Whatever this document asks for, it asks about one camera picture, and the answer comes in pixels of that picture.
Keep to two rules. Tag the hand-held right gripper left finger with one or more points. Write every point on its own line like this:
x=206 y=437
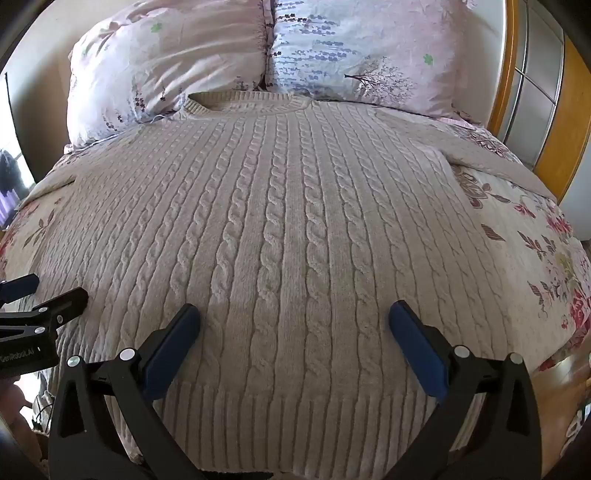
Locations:
x=173 y=350

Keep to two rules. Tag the wooden wardrobe with glass door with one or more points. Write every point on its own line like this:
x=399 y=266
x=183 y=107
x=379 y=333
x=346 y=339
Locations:
x=540 y=92

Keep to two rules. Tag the pink pillow with tree print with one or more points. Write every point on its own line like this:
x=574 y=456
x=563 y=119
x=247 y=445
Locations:
x=369 y=50

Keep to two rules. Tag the floral bed sheet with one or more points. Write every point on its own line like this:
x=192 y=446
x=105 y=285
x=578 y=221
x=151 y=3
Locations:
x=545 y=258

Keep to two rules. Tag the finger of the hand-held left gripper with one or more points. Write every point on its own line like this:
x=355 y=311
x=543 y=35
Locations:
x=64 y=305
x=21 y=284

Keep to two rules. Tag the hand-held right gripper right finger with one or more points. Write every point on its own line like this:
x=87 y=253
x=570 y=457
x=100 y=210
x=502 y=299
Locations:
x=415 y=346

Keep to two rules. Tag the pink floral pillow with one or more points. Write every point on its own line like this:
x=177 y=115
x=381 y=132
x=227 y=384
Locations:
x=161 y=64

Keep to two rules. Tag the purple curtain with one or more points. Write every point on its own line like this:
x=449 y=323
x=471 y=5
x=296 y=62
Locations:
x=9 y=207

